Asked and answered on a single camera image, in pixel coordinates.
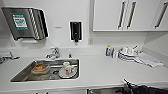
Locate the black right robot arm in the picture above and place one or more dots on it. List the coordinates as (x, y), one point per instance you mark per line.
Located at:
(160, 90)

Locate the small white bottle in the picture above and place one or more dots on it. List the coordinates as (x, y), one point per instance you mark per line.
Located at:
(114, 53)

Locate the blue white bottle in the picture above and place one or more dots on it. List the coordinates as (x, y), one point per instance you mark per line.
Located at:
(108, 51)

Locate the white mug red print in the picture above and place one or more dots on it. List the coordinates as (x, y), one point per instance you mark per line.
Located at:
(67, 68)

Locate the small sink deck button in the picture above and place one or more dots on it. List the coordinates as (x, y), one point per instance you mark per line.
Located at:
(70, 55)

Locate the black soap dispenser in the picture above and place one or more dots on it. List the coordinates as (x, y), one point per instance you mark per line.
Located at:
(75, 30)

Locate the chrome faucet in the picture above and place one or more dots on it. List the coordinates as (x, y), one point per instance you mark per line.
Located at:
(53, 53)

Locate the clear container orange food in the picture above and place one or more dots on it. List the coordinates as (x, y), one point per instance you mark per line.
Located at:
(40, 68)

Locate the steel sink basin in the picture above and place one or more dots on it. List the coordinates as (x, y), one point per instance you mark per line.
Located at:
(23, 75)

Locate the steel paper towel dispenser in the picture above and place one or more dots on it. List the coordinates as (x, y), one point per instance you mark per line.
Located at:
(22, 22)

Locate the white wall outlet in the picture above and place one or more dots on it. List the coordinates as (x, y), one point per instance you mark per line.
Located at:
(90, 40)

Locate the white wall cabinet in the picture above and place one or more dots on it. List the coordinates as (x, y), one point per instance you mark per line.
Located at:
(106, 16)

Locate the small wall label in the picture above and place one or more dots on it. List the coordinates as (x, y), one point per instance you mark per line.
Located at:
(58, 27)

